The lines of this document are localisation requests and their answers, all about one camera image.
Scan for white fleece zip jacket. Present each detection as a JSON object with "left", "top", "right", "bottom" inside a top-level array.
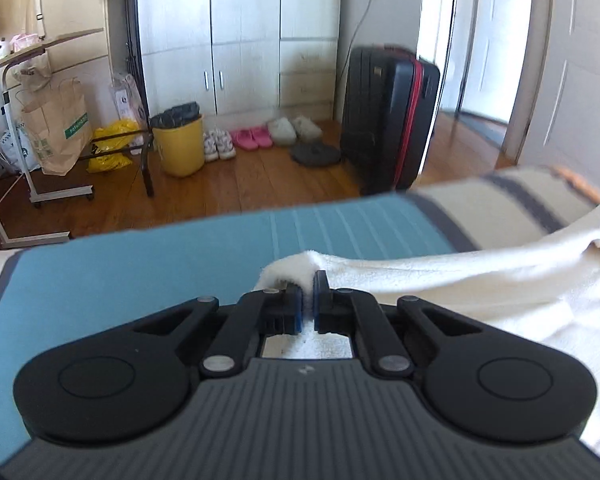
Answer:
[{"left": 257, "top": 206, "right": 600, "bottom": 454}]

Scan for white metal side table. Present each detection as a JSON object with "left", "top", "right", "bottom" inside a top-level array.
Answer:
[{"left": 0, "top": 28, "right": 104, "bottom": 248}]

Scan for yellow plastic bag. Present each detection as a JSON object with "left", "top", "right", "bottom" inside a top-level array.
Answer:
[{"left": 87, "top": 118, "right": 140, "bottom": 174}]

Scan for yellow trash bin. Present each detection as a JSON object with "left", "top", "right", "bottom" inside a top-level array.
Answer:
[{"left": 150, "top": 102, "right": 204, "bottom": 178}]

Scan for white patterned shoes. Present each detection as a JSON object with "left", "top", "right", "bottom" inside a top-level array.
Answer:
[{"left": 202, "top": 129, "right": 236, "bottom": 162}]

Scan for pink slippers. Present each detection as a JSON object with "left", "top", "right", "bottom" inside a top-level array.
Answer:
[{"left": 230, "top": 126, "right": 273, "bottom": 152}]

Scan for white room door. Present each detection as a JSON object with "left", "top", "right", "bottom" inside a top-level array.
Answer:
[{"left": 519, "top": 0, "right": 600, "bottom": 188}]

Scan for clear plastic hanging bag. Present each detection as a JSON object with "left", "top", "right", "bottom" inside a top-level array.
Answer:
[{"left": 110, "top": 73, "right": 147, "bottom": 128}]

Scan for brown paper bag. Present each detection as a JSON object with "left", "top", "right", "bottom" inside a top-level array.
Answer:
[{"left": 15, "top": 78, "right": 93, "bottom": 177}]

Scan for dark round floor cushion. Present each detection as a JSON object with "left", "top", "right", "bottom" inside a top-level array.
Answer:
[{"left": 289, "top": 142, "right": 341, "bottom": 168}]

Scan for grey fluffy slippers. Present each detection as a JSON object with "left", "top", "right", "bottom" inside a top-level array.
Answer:
[{"left": 266, "top": 116, "right": 323, "bottom": 146}]

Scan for black red suitcase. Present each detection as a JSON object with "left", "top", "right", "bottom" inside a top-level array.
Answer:
[{"left": 340, "top": 46, "right": 440, "bottom": 195}]

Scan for white wardrobe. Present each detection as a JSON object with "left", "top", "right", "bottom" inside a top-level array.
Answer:
[{"left": 135, "top": 0, "right": 341, "bottom": 125}]

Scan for beige wooden cabinet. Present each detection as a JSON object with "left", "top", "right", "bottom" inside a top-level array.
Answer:
[{"left": 0, "top": 0, "right": 118, "bottom": 128}]

